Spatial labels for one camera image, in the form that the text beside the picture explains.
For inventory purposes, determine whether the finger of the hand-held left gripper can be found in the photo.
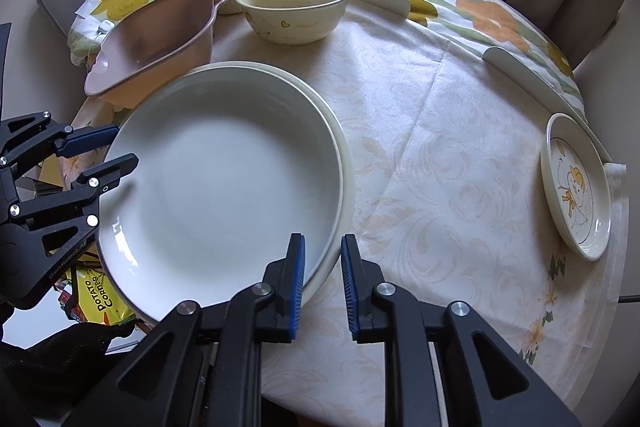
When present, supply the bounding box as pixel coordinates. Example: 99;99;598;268
0;111;121;168
10;153;140;253

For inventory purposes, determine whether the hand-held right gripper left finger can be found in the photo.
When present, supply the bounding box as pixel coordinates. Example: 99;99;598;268
65;233;307;427

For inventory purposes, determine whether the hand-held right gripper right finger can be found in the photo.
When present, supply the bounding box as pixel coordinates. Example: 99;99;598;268
341;234;583;427

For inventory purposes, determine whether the pink heart-shaped dish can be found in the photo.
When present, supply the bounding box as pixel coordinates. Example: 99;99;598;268
84;0;229;108

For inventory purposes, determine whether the large cream plate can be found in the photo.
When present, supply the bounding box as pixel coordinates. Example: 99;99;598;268
190;62;357;303

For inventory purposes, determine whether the cream bowl with heart print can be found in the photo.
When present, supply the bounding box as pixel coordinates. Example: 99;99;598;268
234;0;357;46

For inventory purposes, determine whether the small plate with duck print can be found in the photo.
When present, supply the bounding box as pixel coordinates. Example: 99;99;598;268
540;113;613;263

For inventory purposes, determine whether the person's left hand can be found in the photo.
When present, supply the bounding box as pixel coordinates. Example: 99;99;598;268
0;322;146;427

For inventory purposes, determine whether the yellow snack packet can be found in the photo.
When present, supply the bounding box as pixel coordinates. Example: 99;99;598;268
60;264;136;325

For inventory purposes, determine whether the cream patterned tablecloth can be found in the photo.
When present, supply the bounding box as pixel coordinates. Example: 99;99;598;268
60;0;631;427

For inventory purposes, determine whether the floral blanket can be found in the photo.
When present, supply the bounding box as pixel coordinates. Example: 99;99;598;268
67;0;588;128

